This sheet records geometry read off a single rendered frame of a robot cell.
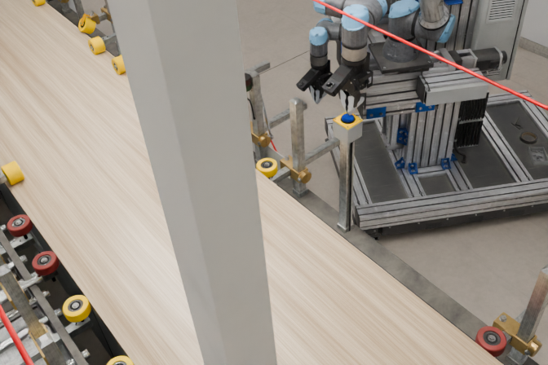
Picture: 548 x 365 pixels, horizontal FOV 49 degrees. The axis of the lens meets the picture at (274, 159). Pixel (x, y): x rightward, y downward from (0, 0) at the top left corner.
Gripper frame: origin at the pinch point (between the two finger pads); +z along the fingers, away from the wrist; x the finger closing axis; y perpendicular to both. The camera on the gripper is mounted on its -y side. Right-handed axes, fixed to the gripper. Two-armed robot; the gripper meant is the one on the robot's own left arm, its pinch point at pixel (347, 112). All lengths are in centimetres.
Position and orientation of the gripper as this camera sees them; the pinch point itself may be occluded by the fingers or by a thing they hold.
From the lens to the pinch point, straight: 193.2
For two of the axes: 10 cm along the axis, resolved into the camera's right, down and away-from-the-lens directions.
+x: -6.3, -4.8, 6.1
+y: 7.7, -4.5, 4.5
